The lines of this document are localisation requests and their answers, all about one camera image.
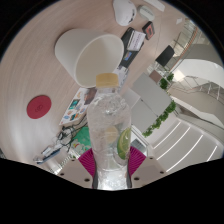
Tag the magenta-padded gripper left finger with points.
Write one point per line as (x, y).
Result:
(71, 171)

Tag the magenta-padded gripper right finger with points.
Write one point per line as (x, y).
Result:
(148, 170)

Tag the clear bottle with yellow cap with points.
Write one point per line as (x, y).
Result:
(108, 133)

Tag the ceiling light strips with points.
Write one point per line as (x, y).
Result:
(180, 145)

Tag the colourful sticker sheet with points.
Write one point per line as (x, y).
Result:
(76, 108)

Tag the flat round red coaster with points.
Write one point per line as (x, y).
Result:
(39, 107)

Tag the small potted plants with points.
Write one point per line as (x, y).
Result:
(165, 81)

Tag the purple print booklet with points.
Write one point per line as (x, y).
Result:
(120, 74)

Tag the black chair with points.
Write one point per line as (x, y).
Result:
(165, 56)

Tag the white mug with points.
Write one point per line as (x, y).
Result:
(80, 50)

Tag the small red and black box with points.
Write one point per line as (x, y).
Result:
(149, 30)

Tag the white computer mouse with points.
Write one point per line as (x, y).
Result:
(146, 12)

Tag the white power strip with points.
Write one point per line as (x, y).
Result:
(155, 4)

